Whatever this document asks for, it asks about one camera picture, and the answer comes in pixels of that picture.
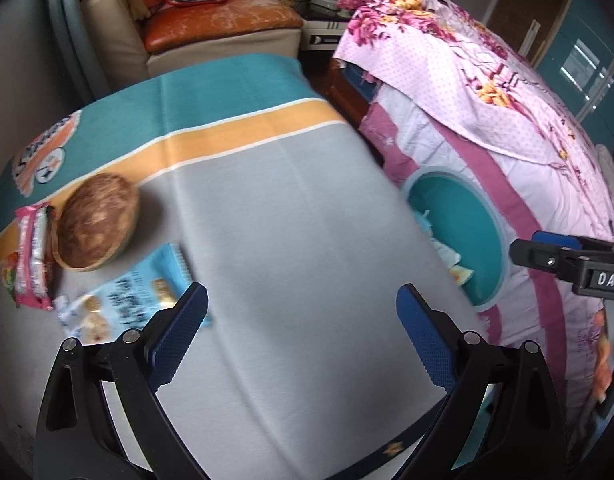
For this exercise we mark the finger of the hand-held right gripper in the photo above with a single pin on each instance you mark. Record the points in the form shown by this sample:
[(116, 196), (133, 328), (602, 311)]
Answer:
[(554, 239), (542, 260)]

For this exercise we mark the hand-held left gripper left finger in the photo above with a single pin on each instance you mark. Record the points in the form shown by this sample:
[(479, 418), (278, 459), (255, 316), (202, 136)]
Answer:
[(179, 335)]

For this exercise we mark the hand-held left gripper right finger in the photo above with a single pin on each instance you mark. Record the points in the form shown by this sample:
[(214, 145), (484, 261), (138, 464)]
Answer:
[(427, 340)]

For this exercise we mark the teal round bin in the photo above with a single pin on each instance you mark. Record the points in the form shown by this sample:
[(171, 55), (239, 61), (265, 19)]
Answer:
[(457, 205)]

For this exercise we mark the person's right hand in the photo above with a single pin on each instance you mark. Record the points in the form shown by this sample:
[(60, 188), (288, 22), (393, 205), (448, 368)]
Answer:
[(601, 375)]

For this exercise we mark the blue biscuit packet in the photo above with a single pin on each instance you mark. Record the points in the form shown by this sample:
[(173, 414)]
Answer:
[(132, 285)]

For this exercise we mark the pale yellow wrapper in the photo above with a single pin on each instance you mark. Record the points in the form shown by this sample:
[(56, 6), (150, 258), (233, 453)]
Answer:
[(461, 275)]

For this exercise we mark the white crumpled wrapper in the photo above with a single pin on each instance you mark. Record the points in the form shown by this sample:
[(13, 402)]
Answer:
[(447, 254)]

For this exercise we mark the light blue wrapper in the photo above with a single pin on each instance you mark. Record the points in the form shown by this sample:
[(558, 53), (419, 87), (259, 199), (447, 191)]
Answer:
[(422, 221)]

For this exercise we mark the brown wooden bowl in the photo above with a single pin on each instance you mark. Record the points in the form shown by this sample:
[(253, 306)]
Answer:
[(97, 222)]

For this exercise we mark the pink snack packet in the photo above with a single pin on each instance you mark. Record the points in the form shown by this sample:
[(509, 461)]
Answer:
[(34, 260)]

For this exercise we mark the teal grey printed blanket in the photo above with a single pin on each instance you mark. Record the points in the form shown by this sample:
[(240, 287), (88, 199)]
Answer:
[(287, 210)]

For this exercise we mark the red green snack packet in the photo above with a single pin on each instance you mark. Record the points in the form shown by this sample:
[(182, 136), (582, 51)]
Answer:
[(9, 275)]

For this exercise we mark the pink floral quilt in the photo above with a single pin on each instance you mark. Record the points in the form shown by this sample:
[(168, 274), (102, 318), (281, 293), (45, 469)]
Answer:
[(487, 60)]

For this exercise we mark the brown wooden door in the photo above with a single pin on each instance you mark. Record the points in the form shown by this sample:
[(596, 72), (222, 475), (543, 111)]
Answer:
[(532, 5)]

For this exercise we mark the beige armchair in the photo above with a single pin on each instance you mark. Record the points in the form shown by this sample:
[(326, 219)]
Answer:
[(112, 35)]

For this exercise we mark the orange seat cushion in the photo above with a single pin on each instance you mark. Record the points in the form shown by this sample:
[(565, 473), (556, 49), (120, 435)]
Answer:
[(217, 22)]

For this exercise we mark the glass low media stand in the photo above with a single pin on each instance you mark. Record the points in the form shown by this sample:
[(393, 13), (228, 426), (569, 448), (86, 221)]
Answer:
[(319, 15)]

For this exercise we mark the brown wooden bed frame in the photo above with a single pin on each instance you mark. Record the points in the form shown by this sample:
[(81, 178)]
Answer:
[(352, 95)]

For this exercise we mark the grey vertical frame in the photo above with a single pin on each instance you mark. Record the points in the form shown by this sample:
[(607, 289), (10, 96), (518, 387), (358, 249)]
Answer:
[(72, 25)]

